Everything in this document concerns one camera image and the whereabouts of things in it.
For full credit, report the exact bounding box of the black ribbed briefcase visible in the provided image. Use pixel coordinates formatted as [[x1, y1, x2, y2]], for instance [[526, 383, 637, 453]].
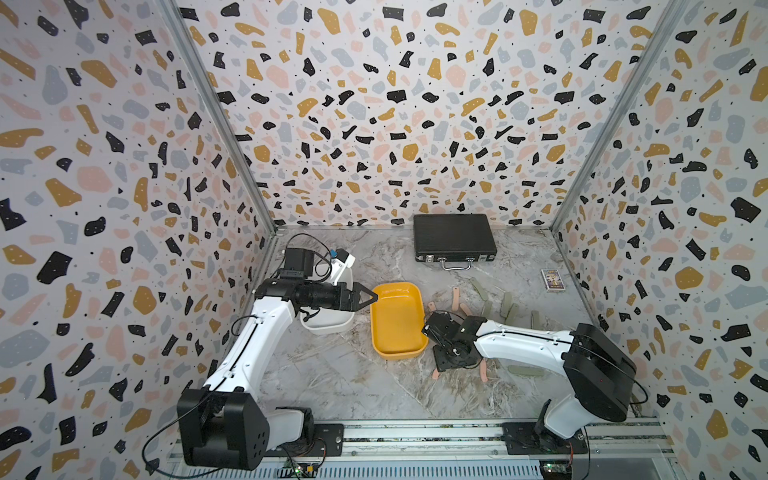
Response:
[[413, 214, 498, 264]]

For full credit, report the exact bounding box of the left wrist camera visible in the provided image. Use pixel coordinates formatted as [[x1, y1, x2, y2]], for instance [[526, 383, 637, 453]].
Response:
[[327, 248, 355, 288]]

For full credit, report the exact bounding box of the green folding knife upper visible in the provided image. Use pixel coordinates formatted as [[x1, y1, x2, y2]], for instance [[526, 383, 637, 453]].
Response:
[[470, 278, 489, 302]]

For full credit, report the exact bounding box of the playing card box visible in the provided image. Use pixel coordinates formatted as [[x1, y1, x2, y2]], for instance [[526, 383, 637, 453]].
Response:
[[541, 269, 566, 292]]

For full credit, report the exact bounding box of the white plastic bin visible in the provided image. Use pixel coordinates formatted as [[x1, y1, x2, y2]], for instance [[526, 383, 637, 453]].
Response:
[[299, 259, 355, 335]]

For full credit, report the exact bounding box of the pink folding knife upper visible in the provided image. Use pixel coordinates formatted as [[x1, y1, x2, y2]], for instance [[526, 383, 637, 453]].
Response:
[[452, 287, 461, 313]]

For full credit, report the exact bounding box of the green knife near arm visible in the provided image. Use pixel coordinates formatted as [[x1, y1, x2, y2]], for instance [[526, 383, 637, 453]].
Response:
[[507, 365, 547, 377]]

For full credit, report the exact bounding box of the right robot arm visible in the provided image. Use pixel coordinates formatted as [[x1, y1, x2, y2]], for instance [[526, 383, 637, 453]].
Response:
[[422, 310, 638, 449]]

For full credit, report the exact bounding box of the yellow plastic bin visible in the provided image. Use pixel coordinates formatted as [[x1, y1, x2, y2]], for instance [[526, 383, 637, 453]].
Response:
[[371, 282, 428, 361]]

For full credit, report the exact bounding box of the green folding knife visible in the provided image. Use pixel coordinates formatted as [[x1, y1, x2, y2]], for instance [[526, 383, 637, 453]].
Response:
[[500, 292, 514, 318], [470, 278, 489, 302], [505, 303, 519, 325], [481, 300, 493, 318]]

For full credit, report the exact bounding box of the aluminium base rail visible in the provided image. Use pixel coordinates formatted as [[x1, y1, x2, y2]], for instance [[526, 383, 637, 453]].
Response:
[[169, 418, 685, 479]]

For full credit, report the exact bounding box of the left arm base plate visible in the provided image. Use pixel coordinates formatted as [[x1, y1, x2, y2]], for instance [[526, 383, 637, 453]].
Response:
[[265, 423, 345, 459]]

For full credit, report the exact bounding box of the green folding knife middle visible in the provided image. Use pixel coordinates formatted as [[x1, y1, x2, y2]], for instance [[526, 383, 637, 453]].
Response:
[[481, 300, 493, 318]]

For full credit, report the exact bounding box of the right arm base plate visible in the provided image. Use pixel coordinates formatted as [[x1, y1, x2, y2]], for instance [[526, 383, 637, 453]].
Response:
[[501, 421, 588, 456]]

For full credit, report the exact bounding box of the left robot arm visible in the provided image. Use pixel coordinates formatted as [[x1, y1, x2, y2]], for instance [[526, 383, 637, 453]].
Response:
[[177, 248, 378, 470]]

